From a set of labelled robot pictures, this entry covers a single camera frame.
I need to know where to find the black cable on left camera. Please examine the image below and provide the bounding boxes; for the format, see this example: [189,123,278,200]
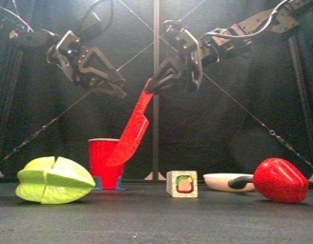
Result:
[85,0,117,34]

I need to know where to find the vertical metal frame pole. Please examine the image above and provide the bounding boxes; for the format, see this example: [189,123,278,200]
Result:
[152,0,162,182]

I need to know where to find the diagonal brace wire with turnbuckle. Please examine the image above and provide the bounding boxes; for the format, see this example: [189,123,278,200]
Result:
[118,0,313,174]

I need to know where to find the green toy starfruit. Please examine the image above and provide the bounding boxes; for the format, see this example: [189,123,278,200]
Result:
[14,155,97,206]

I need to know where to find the red plastic cup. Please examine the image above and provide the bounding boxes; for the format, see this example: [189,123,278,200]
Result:
[87,137,128,191]

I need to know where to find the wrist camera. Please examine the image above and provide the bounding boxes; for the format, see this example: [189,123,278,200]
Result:
[75,12,106,41]
[162,19,188,42]

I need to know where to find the toy sushi roll block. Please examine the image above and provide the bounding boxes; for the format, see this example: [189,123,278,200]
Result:
[166,170,200,199]

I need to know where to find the blue cup holder base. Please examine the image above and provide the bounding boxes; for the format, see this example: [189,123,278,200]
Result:
[91,175,128,192]

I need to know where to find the red toy bell pepper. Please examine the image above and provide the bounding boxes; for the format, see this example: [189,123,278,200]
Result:
[252,156,311,204]

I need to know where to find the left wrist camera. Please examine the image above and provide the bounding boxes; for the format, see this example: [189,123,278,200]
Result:
[75,12,106,41]

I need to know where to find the white shallow dish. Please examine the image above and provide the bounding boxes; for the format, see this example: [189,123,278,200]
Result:
[203,173,258,193]

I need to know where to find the red plastic toy knife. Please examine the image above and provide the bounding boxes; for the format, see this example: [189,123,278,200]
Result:
[105,80,156,168]

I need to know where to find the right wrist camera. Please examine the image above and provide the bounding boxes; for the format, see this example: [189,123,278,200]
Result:
[162,19,188,42]

